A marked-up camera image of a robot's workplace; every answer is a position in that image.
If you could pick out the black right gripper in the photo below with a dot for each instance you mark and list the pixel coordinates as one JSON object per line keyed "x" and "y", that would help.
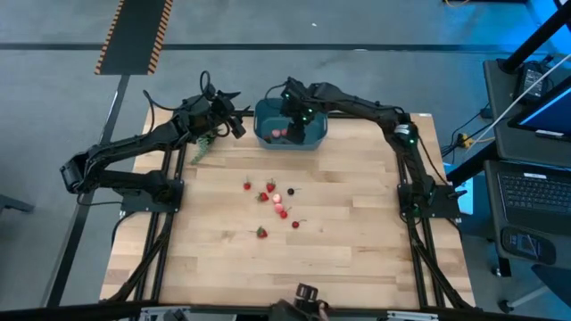
{"x": 299, "y": 107}

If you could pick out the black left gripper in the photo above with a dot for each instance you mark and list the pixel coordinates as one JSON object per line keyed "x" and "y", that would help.
{"x": 205, "y": 113}

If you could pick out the red artificial strawberry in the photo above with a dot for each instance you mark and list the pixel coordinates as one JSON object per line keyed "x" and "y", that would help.
{"x": 262, "y": 232}
{"x": 263, "y": 196}
{"x": 270, "y": 186}

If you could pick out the dark red artificial cherry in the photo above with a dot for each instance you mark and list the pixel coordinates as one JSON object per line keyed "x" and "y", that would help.
{"x": 295, "y": 224}

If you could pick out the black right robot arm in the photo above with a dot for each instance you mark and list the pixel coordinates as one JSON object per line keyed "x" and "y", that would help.
{"x": 357, "y": 104}

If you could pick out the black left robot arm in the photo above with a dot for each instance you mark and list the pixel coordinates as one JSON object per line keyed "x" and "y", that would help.
{"x": 134, "y": 142}

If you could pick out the teal plastic tub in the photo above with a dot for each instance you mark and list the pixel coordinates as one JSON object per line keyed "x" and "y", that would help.
{"x": 316, "y": 143}

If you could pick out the green artificial potted plant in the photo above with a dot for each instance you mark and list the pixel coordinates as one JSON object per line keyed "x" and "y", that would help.
{"x": 203, "y": 149}

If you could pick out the black mat with orange stripes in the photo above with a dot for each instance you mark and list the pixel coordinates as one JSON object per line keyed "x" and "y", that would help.
{"x": 134, "y": 40}

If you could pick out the yellow power plug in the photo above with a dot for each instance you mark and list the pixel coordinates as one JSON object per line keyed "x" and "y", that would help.
{"x": 465, "y": 140}

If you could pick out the person's hand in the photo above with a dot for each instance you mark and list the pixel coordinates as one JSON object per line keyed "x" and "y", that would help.
{"x": 323, "y": 315}

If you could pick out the black equipment cart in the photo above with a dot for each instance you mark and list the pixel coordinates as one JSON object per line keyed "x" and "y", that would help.
{"x": 504, "y": 149}

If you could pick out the black power brick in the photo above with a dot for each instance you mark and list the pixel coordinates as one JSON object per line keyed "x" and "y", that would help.
{"x": 533, "y": 80}

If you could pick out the grey chair leg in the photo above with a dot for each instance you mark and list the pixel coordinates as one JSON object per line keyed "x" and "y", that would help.
{"x": 13, "y": 204}

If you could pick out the black diagonal pole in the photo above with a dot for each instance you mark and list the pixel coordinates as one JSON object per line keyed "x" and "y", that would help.
{"x": 535, "y": 38}

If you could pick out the monitor with blue screen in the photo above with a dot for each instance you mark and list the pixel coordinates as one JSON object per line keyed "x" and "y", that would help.
{"x": 548, "y": 111}

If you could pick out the black laptop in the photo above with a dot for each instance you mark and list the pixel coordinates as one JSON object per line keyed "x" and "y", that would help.
{"x": 535, "y": 191}

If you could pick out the black front crossbar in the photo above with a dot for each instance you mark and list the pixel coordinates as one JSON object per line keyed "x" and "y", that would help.
{"x": 67, "y": 312}

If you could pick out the black handheld controller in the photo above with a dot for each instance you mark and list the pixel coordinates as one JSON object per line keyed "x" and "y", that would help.
{"x": 528, "y": 245}

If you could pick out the black office chair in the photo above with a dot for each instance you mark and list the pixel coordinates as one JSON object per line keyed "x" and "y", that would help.
{"x": 557, "y": 278}

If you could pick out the black aluminium table frame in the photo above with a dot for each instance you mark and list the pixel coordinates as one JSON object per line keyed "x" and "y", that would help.
{"x": 366, "y": 115}

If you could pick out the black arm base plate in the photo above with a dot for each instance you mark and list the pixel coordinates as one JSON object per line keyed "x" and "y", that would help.
{"x": 134, "y": 203}
{"x": 444, "y": 208}

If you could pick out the silver metal bracket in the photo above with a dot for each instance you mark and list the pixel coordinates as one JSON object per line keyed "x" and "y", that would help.
{"x": 156, "y": 314}
{"x": 412, "y": 316}

